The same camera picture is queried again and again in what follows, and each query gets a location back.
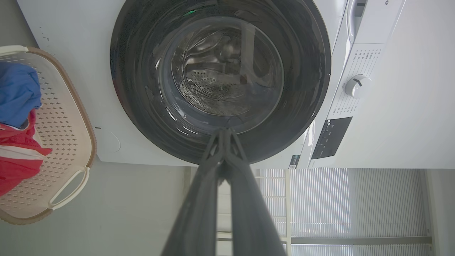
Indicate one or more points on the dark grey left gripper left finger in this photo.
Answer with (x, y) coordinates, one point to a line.
(199, 213)

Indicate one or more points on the blue garment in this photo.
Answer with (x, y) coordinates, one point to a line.
(17, 92)

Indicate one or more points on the white washer control knob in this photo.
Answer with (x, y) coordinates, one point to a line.
(357, 86)

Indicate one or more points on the white detergent drawer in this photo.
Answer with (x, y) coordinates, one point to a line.
(378, 25)

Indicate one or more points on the red and white jersey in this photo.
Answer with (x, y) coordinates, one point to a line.
(17, 160)

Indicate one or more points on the stainless steel washer drum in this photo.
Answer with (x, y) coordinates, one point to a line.
(213, 85)

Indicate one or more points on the black washer display panel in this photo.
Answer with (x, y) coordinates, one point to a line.
(331, 138)

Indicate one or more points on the black round glass washer door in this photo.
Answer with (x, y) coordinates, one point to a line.
(142, 106)

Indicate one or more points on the cream perforated laundry basket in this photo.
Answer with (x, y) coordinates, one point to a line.
(67, 135)

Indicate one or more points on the white window blind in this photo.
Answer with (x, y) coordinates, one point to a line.
(355, 202)

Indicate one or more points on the round white drain filter cover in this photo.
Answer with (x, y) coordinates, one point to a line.
(108, 140)

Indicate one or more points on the white front-load washing machine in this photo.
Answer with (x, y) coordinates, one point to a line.
(81, 71)

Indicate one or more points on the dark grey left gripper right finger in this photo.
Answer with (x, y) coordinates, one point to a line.
(249, 213)

